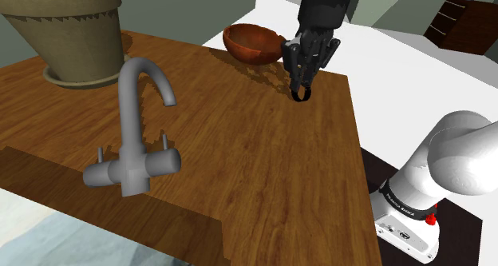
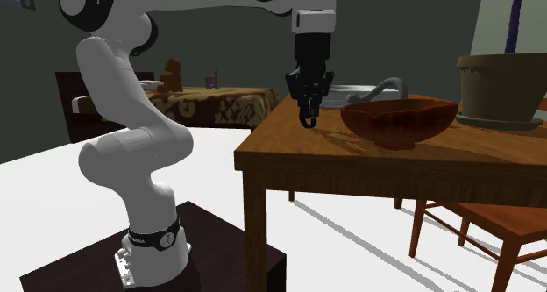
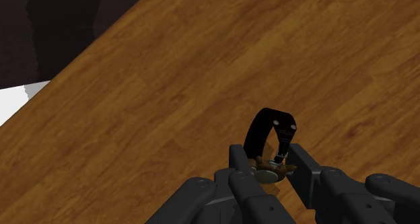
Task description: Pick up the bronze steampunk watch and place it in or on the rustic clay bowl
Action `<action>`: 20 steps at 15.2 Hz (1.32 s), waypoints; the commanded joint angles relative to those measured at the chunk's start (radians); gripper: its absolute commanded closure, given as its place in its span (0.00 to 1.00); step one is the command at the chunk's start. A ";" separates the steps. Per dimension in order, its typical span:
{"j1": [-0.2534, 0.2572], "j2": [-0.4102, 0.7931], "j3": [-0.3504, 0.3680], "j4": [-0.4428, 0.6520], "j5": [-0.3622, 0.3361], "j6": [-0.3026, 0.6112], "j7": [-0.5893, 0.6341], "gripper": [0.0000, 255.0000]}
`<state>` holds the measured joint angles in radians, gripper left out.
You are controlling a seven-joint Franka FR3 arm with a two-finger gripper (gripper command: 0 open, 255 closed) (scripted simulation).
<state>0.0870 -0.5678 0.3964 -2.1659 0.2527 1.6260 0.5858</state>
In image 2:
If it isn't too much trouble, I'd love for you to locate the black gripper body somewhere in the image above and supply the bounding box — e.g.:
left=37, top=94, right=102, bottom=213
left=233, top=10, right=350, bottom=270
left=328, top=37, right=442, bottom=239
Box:
left=293, top=32, right=332, bottom=77

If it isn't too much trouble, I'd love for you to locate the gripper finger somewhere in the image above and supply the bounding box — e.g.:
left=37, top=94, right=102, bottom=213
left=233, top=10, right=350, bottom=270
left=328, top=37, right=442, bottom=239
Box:
left=309, top=70, right=336, bottom=130
left=285, top=68, right=312, bottom=128

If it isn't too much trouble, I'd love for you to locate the wooden table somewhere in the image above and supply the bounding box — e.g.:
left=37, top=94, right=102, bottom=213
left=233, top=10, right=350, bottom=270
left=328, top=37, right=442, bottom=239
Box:
left=233, top=95, right=547, bottom=292

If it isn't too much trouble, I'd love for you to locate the grey curved utensil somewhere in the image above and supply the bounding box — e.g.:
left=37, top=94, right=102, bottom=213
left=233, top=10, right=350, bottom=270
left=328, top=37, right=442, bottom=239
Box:
left=345, top=76, right=409, bottom=105

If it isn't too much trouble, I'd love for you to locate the brown wooden bowl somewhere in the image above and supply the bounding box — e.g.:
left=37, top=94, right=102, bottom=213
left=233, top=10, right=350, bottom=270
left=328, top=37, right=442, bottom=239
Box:
left=339, top=96, right=459, bottom=152

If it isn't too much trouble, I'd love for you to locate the bed with patterned brown cover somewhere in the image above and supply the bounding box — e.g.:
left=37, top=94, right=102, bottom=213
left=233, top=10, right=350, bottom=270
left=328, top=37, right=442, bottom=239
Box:
left=54, top=56, right=281, bottom=145

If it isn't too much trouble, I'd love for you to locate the dark robot stand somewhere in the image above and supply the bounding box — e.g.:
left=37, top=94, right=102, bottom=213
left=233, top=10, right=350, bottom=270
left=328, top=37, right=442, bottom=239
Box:
left=18, top=200, right=288, bottom=292

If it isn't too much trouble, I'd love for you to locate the olive potted plant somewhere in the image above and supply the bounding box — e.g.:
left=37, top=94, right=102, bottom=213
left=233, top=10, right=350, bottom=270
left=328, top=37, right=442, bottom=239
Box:
left=454, top=0, right=547, bottom=132

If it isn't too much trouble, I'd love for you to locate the wooden chair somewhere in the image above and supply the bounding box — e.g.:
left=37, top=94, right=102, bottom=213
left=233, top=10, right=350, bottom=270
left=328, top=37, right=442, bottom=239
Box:
left=408, top=198, right=547, bottom=292

